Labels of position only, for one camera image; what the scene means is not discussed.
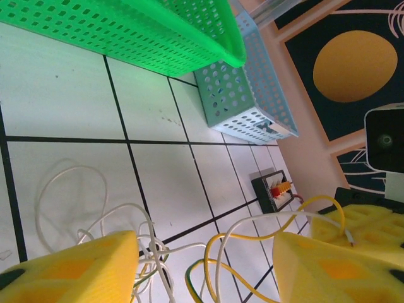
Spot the light blue plastic basket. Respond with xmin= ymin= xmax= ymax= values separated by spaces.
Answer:
xmin=194 ymin=9 xmax=300 ymax=146

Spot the black terminal block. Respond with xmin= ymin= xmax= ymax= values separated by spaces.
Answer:
xmin=251 ymin=169 xmax=306 ymax=214

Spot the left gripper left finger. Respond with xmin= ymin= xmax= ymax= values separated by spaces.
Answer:
xmin=0 ymin=229 xmax=140 ymax=303

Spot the green plastic basket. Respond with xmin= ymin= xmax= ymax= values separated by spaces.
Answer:
xmin=0 ymin=0 xmax=247 ymax=78

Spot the yellow green striped cable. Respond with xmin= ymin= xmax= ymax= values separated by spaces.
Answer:
xmin=185 ymin=258 xmax=278 ymax=303

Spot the aluminium frame post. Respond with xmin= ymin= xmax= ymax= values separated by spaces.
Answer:
xmin=230 ymin=0 xmax=304 ymax=30

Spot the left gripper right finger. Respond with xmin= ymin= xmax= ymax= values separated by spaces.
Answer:
xmin=272 ymin=232 xmax=404 ymax=303

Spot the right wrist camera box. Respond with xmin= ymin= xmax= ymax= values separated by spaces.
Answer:
xmin=364 ymin=102 xmax=404 ymax=203

